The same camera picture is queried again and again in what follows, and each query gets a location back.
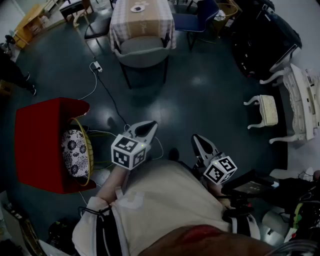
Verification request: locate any white cable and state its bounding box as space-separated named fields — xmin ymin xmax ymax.
xmin=77 ymin=62 xmax=98 ymax=101

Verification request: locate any black cable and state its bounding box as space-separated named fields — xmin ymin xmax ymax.
xmin=96 ymin=71 xmax=131 ymax=129

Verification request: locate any table with checked tablecloth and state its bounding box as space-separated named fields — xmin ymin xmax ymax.
xmin=109 ymin=0 xmax=177 ymax=52

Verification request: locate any black shoulder strap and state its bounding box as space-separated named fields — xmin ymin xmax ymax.
xmin=96 ymin=206 xmax=118 ymax=256
xmin=224 ymin=216 xmax=254 ymax=236

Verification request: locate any person's torso in white shirt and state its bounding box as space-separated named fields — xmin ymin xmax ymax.
xmin=71 ymin=159 xmax=261 ymax=256

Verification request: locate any white ornate dressing table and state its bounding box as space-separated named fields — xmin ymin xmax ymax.
xmin=259 ymin=63 xmax=320 ymax=151

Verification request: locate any grey armchair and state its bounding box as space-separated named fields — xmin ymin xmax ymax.
xmin=114 ymin=36 xmax=170 ymax=90

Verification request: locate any black flat device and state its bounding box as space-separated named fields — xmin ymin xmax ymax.
xmin=221 ymin=169 xmax=280 ymax=201

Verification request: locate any white ornate stool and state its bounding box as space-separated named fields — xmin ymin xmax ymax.
xmin=243 ymin=94 xmax=279 ymax=131

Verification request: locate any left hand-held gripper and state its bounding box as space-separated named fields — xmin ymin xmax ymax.
xmin=110 ymin=120 xmax=159 ymax=171

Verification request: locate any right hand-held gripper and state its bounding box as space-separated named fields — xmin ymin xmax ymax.
xmin=191 ymin=134 xmax=238 ymax=186

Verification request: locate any blue chair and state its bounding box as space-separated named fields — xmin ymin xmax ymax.
xmin=172 ymin=0 xmax=221 ymax=51

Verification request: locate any light wooden desk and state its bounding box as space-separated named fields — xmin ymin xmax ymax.
xmin=13 ymin=3 xmax=49 ymax=50

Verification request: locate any black mount with red button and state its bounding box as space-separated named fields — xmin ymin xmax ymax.
xmin=223 ymin=194 xmax=254 ymax=219

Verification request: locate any person's black shoe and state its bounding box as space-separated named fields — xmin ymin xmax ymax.
xmin=168 ymin=147 xmax=181 ymax=161

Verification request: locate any person's left forearm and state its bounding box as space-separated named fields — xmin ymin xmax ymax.
xmin=96 ymin=164 xmax=131 ymax=208

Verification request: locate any person's right forearm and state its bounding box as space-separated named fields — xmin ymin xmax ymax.
xmin=206 ymin=178 xmax=232 ymax=209

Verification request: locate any red armchair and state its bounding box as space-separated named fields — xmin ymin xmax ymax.
xmin=14 ymin=97 xmax=98 ymax=195

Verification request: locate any floral cushion in yellow basket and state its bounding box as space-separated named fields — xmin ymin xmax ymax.
xmin=67 ymin=116 xmax=95 ymax=187

